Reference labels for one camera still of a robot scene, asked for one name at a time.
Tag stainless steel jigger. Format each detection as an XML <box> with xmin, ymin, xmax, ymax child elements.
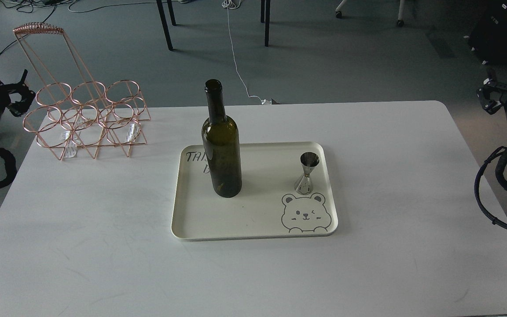
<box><xmin>294</xmin><ymin>152</ymin><xmax>320</xmax><ymax>195</ymax></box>

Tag dark green wine bottle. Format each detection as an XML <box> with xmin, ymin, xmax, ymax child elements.
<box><xmin>201</xmin><ymin>79</ymin><xmax>242</xmax><ymax>197</ymax></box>

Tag black box on floor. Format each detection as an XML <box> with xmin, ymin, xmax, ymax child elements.
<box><xmin>467</xmin><ymin>0</ymin><xmax>507</xmax><ymax>64</ymax></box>

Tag black table legs left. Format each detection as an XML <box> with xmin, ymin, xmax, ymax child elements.
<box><xmin>155</xmin><ymin>0</ymin><xmax>177</xmax><ymax>52</ymax></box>

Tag black table legs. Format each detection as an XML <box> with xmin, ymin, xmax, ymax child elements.
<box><xmin>260</xmin><ymin>0</ymin><xmax>271</xmax><ymax>48</ymax></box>
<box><xmin>155</xmin><ymin>0</ymin><xmax>177</xmax><ymax>52</ymax></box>

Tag white office chair base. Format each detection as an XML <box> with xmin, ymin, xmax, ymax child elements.
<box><xmin>334</xmin><ymin>0</ymin><xmax>406</xmax><ymax>27</ymax></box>

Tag black table legs right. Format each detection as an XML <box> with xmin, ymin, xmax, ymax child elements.
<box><xmin>260</xmin><ymin>0</ymin><xmax>271</xmax><ymax>48</ymax></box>

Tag cream bear serving tray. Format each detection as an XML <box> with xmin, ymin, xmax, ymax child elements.
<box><xmin>171</xmin><ymin>142</ymin><xmax>338</xmax><ymax>240</ymax></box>

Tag rose gold wire wine rack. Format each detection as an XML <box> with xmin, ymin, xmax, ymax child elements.
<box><xmin>13</xmin><ymin>22</ymin><xmax>151</xmax><ymax>160</ymax></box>

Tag black cables on floor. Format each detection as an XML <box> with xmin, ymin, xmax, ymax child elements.
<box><xmin>0</xmin><ymin>0</ymin><xmax>157</xmax><ymax>71</ymax></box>

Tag white cable on floor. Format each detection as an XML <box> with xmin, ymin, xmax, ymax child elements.
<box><xmin>222</xmin><ymin>0</ymin><xmax>266</xmax><ymax>105</ymax></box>

